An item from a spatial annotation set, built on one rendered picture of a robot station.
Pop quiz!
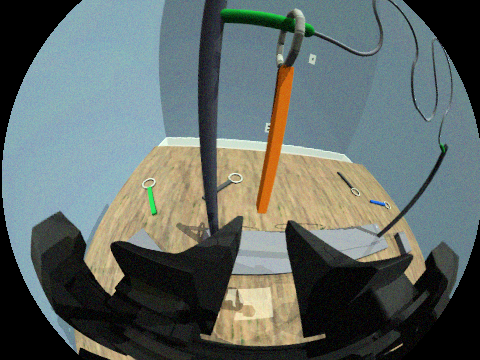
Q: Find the orange handle with grey metal ring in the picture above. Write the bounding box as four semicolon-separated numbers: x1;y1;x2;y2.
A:
256;8;305;213

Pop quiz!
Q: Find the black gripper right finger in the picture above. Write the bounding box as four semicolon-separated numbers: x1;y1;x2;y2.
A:
285;220;413;339

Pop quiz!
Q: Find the white loop with green handle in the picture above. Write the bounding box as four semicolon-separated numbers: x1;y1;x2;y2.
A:
141;177;156;216

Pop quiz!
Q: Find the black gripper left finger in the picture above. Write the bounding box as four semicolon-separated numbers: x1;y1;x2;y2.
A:
109;215;244;336

